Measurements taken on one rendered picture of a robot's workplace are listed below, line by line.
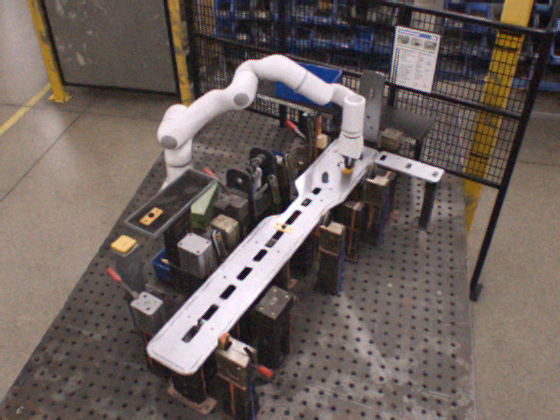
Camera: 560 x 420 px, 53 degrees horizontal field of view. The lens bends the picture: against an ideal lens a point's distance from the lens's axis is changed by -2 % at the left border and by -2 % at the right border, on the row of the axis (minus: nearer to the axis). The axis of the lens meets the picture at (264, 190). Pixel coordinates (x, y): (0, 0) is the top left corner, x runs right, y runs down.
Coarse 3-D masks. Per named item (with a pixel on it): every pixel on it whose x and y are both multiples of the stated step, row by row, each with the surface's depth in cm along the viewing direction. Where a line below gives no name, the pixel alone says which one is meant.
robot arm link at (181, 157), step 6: (174, 108) 243; (180, 108) 244; (186, 108) 246; (168, 114) 241; (174, 114) 240; (180, 114) 241; (162, 120) 241; (192, 138) 251; (186, 144) 250; (168, 150) 249; (174, 150) 248; (180, 150) 248; (186, 150) 249; (168, 156) 248; (174, 156) 247; (180, 156) 248; (186, 156) 249; (168, 162) 250; (174, 162) 249; (180, 162) 249; (186, 162) 251
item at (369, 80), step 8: (368, 72) 244; (376, 72) 242; (360, 80) 248; (368, 80) 246; (376, 80) 244; (384, 80) 242; (360, 88) 251; (368, 88) 249; (376, 88) 246; (368, 96) 251; (376, 96) 249; (368, 104) 253; (376, 104) 251; (368, 112) 256; (376, 112) 253; (368, 120) 258; (376, 120) 256; (368, 128) 260; (376, 128) 258; (368, 136) 263; (376, 136) 260
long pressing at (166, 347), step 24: (336, 144) 260; (312, 168) 246; (336, 168) 246; (360, 168) 245; (336, 192) 233; (288, 216) 222; (312, 216) 222; (264, 240) 212; (288, 240) 211; (240, 264) 202; (264, 264) 202; (216, 288) 194; (240, 288) 193; (264, 288) 194; (192, 312) 186; (216, 312) 186; (240, 312) 186; (168, 336) 178; (216, 336) 178; (168, 360) 172; (192, 360) 171
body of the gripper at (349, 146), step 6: (342, 138) 234; (348, 138) 231; (354, 138) 231; (360, 138) 231; (342, 144) 236; (348, 144) 234; (354, 144) 232; (360, 144) 232; (342, 150) 237; (348, 150) 236; (354, 150) 234; (360, 150) 234; (354, 156) 236
